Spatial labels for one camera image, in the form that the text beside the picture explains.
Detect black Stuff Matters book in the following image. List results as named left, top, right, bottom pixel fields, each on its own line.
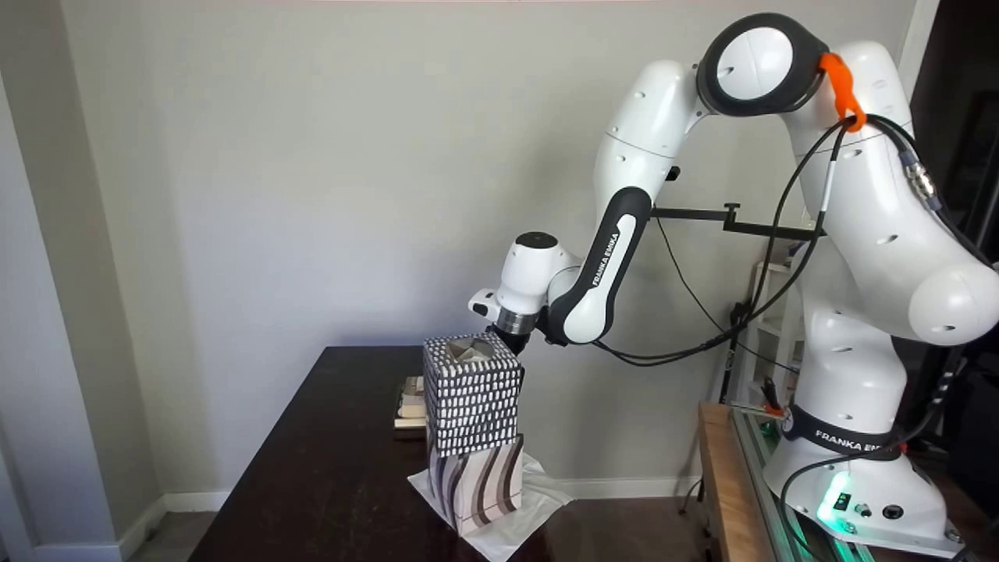
left=390, top=396, right=430, bottom=435

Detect orange cable clip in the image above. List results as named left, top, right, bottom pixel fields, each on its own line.
left=819, top=51, right=870, bottom=134

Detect black camera boom rod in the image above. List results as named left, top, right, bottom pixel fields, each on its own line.
left=646, top=200, right=826, bottom=242

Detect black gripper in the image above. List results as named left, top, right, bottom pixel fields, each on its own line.
left=484, top=325, right=534, bottom=366

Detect light wooden robot table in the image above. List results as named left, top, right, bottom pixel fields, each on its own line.
left=696, top=404, right=782, bottom=562

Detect black white patterned tissue box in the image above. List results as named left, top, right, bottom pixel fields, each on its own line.
left=420, top=337, right=530, bottom=539

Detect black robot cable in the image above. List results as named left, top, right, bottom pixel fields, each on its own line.
left=591, top=110, right=947, bottom=371

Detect white crumpled tissue paper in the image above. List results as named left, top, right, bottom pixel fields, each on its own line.
left=402, top=447, right=574, bottom=539

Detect dark wooden dresser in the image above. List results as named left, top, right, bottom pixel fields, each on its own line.
left=183, top=344, right=723, bottom=562

